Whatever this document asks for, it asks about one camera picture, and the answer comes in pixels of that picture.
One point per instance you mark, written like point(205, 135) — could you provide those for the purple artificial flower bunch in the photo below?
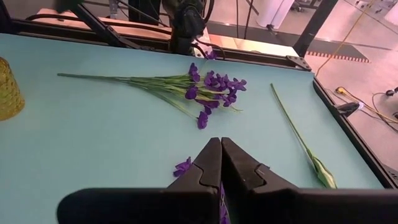
point(211, 81)
point(183, 168)

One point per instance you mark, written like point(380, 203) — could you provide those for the black floor mat striped edge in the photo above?
point(339, 51)

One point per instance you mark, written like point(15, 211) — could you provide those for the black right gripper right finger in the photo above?
point(280, 205)

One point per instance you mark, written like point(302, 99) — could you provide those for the black table clamp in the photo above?
point(346, 109)

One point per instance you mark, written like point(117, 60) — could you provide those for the black frame post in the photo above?
point(314, 28)

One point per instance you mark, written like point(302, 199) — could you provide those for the black corner bracket plate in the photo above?
point(299, 63)

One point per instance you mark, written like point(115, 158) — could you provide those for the black table frame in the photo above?
point(362, 147)

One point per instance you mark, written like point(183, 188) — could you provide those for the wooden arm base board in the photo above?
point(255, 46)

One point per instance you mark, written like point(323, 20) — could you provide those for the white building column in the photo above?
point(275, 12)

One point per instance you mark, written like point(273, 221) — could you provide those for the white artificial tulip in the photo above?
point(323, 174)

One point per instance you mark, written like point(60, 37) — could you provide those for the yellow textured glass vase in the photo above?
point(9, 93)

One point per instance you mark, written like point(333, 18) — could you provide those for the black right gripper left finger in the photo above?
point(174, 205)

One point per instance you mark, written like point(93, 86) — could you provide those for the black diagonal frame strut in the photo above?
point(102, 28)

